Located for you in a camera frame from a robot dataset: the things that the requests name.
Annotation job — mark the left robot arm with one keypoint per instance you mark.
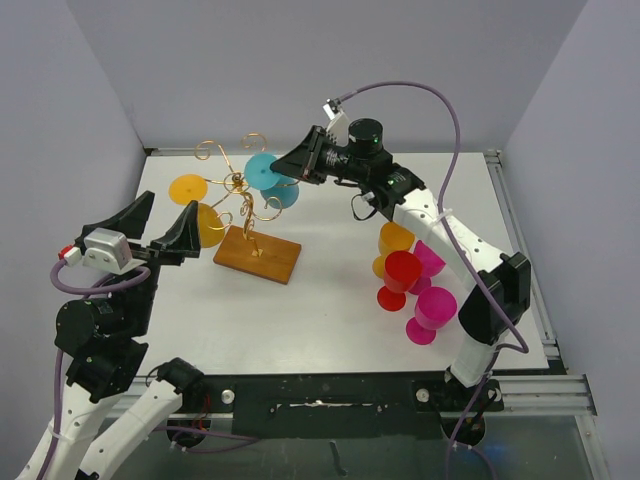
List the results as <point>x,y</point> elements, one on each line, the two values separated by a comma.
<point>113,280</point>

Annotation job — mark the blue wine glass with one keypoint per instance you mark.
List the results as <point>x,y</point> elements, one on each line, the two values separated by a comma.
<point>278,190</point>

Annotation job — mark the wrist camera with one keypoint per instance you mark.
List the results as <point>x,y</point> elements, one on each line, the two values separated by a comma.
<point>337,128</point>
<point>102,249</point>

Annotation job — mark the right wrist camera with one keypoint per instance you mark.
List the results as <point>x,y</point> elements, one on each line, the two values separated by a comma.
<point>337,128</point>

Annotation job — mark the pink wine glass front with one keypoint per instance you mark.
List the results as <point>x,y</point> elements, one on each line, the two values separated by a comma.
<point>434,308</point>

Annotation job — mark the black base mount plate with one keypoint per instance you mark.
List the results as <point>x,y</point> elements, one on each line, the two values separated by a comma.
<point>424,405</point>

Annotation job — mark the orange wine glass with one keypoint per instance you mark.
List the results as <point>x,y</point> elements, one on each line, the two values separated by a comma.
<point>392,238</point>

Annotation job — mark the red wine glass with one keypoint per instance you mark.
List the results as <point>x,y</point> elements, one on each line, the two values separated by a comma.
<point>402,270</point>

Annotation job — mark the pink wine glass rear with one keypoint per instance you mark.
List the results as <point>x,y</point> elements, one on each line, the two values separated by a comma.
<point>432,265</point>

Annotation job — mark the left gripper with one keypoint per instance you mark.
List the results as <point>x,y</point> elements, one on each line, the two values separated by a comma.
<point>182,238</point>

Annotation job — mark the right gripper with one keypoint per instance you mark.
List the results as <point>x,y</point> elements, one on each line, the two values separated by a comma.
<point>303,162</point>

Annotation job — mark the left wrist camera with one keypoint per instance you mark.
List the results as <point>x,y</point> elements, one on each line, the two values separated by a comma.
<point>102,249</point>

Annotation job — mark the yellow wine glass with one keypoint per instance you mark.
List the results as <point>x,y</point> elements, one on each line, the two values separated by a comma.
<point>192,187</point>

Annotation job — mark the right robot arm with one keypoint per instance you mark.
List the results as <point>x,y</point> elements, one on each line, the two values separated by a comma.
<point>499,284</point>

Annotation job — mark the gold wire glass rack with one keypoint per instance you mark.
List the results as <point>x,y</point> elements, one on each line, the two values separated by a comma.
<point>243,249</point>

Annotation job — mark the pink wine glass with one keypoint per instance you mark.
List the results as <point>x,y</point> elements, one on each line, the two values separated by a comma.
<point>432,265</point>
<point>434,308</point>

